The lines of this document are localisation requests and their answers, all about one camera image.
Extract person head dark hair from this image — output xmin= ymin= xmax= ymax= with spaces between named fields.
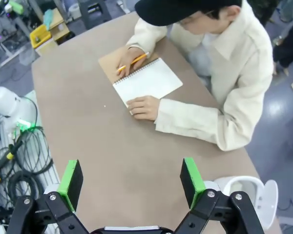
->
xmin=175 ymin=6 xmax=235 ymax=36

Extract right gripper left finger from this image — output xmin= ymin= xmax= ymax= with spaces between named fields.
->
xmin=7 ymin=159 xmax=91 ymax=234

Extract metal equipment rack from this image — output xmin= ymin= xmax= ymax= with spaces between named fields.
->
xmin=0 ymin=0 xmax=34 ymax=68

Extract teal cloth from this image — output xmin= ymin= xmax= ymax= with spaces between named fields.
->
xmin=43 ymin=9 xmax=55 ymax=31

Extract spiral notebook kraft cover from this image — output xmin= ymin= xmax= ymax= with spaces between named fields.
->
xmin=98 ymin=46 xmax=184 ymax=108

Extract person torso cream jacket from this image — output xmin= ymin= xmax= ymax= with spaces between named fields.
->
xmin=170 ymin=0 xmax=275 ymax=152

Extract black coiled cable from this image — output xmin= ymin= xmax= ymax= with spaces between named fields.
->
xmin=0 ymin=170 xmax=45 ymax=213
xmin=0 ymin=125 xmax=54 ymax=176

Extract person's right hand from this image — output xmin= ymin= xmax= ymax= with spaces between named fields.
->
xmin=116 ymin=47 xmax=150 ymax=80

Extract white lidded trash bin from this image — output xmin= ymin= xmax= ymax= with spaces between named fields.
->
xmin=213 ymin=175 xmax=279 ymax=231

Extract yellow plastic bin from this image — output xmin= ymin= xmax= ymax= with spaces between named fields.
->
xmin=29 ymin=25 xmax=52 ymax=48

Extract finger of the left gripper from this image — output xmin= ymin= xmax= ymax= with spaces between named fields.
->
xmin=3 ymin=0 xmax=24 ymax=14

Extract person's left hand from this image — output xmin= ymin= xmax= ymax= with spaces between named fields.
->
xmin=126 ymin=95 xmax=161 ymax=122

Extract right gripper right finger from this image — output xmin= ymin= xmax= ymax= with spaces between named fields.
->
xmin=173 ymin=157 xmax=266 ymax=234

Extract yellow black cable plug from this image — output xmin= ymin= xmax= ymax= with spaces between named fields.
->
xmin=0 ymin=139 xmax=24 ymax=168

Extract person's right forearm cream sleeve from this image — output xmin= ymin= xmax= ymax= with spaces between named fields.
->
xmin=125 ymin=17 xmax=174 ymax=53

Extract thin frame eyeglasses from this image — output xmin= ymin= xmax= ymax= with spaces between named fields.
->
xmin=177 ymin=9 xmax=216 ymax=25

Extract dark grey plastic stool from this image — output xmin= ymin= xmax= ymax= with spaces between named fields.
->
xmin=79 ymin=0 xmax=112 ymax=30

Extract person's left forearm cream sleeve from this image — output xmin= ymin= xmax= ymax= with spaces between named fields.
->
xmin=154 ymin=97 xmax=257 ymax=153

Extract yellow pencil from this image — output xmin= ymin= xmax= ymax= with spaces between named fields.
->
xmin=116 ymin=51 xmax=150 ymax=72

